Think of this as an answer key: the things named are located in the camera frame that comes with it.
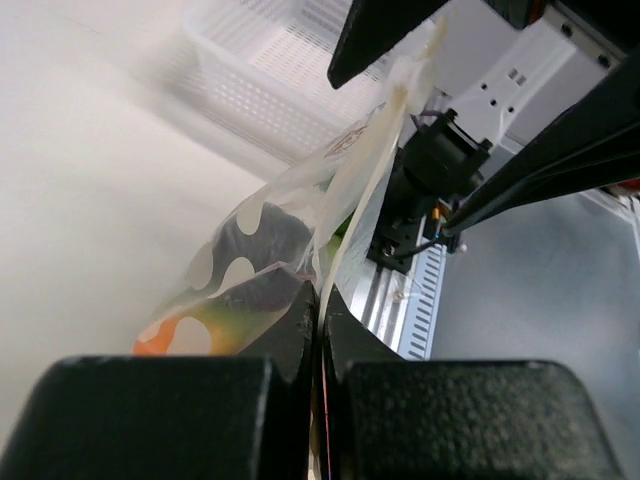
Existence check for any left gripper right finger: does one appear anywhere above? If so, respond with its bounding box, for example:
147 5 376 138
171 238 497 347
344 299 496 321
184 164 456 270
321 291 623 479

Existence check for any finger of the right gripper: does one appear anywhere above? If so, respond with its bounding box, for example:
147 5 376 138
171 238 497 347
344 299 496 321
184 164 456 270
443 64 639 236
327 0 447 90

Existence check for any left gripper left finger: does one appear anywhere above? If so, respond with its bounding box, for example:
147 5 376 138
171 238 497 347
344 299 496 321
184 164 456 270
1 283 317 479

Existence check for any green orange mango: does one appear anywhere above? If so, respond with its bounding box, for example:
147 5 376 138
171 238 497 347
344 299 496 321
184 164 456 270
132 297 291 356

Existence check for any dark purple fruit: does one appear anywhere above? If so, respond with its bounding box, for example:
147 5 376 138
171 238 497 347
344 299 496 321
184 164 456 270
207 203 315 303

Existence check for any green leafy vegetable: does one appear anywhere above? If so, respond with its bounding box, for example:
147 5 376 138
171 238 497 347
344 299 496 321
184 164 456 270
327 217 351 258

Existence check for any clear zip top bag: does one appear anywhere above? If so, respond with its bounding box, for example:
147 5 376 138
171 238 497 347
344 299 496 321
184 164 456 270
133 20 447 356

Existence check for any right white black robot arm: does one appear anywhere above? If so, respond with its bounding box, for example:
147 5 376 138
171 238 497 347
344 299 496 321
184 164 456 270
368 1 639 273

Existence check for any white perforated plastic basket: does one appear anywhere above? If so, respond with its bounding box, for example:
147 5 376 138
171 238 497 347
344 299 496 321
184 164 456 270
140 1 388 164

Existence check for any white slotted cable duct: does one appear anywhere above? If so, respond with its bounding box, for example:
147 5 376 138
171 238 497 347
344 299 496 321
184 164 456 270
397 245 447 361

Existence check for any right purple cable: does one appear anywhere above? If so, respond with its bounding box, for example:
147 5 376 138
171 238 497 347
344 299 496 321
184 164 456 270
409 94 441 126

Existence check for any aluminium rail frame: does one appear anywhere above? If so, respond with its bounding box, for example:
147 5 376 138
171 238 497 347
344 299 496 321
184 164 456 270
348 259 421 353

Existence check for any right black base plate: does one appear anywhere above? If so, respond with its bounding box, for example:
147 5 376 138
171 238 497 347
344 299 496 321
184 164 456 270
367 192 437 274

